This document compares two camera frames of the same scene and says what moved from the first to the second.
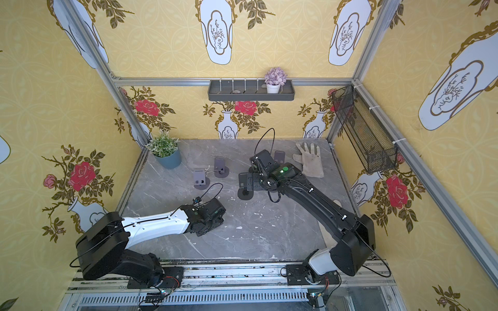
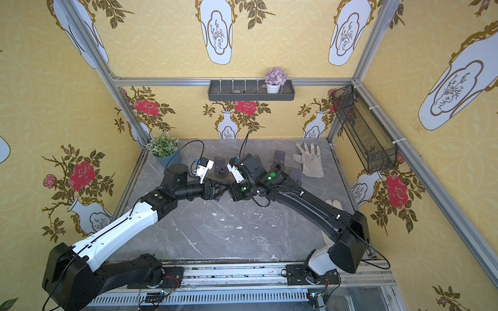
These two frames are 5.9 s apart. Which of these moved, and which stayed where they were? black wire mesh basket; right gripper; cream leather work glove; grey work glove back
Moved: right gripper
Stayed: grey work glove back; black wire mesh basket; cream leather work glove
